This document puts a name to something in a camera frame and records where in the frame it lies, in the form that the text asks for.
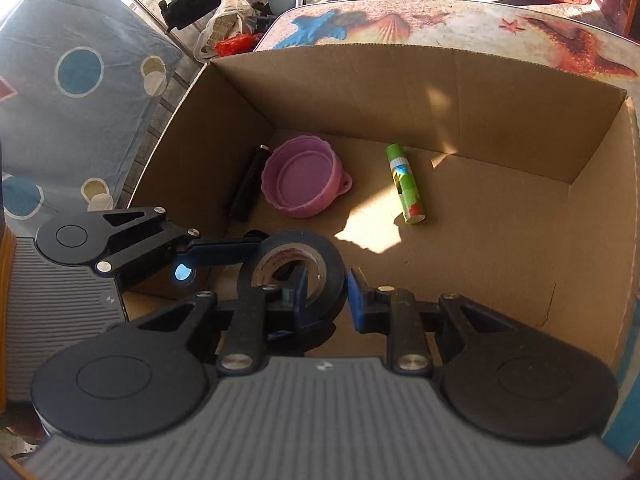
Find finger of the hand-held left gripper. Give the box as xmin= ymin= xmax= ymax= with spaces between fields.
xmin=97 ymin=205 xmax=263 ymax=276

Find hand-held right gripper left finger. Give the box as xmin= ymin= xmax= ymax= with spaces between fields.
xmin=135 ymin=266 xmax=311 ymax=377

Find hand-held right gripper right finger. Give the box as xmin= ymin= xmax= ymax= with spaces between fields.
xmin=347 ymin=267 xmax=518 ymax=375

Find black tape roll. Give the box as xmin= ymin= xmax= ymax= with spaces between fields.
xmin=236 ymin=230 xmax=347 ymax=326

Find black cylindrical tube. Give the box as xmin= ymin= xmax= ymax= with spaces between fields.
xmin=229 ymin=144 xmax=272 ymax=223

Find pink plastic bowl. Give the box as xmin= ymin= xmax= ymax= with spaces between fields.
xmin=260 ymin=135 xmax=353 ymax=219

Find green glue stick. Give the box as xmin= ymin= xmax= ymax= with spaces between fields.
xmin=385 ymin=143 xmax=427 ymax=225

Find brown cardboard box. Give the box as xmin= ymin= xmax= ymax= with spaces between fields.
xmin=122 ymin=42 xmax=640 ymax=376

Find grey blanket with circles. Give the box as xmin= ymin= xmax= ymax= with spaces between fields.
xmin=0 ymin=0 xmax=211 ymax=241

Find red plastic bag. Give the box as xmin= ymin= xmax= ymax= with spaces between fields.
xmin=215 ymin=34 xmax=266 ymax=57

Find white plastic bag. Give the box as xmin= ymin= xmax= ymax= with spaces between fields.
xmin=194 ymin=0 xmax=261 ymax=61

